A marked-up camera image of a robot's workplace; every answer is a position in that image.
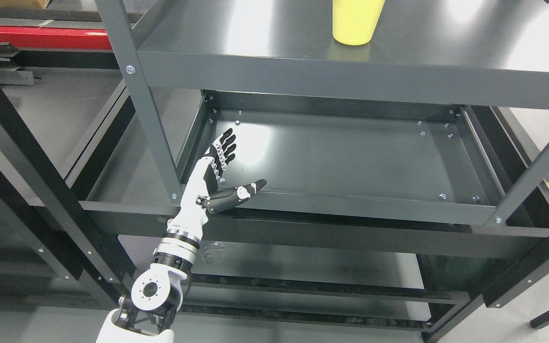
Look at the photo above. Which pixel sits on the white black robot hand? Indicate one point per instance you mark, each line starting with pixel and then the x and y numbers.
pixel 202 194

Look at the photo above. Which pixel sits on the yellow plastic cup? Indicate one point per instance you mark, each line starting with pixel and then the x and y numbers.
pixel 355 21

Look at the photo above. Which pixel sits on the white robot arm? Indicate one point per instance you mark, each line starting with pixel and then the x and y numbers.
pixel 157 291

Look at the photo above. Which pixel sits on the dark grey metal shelf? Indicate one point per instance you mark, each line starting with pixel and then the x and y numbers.
pixel 432 138

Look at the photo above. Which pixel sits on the black metal rack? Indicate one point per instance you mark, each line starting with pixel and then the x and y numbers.
pixel 109 266

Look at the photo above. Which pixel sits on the red metal beam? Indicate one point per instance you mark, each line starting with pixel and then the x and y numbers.
pixel 55 38

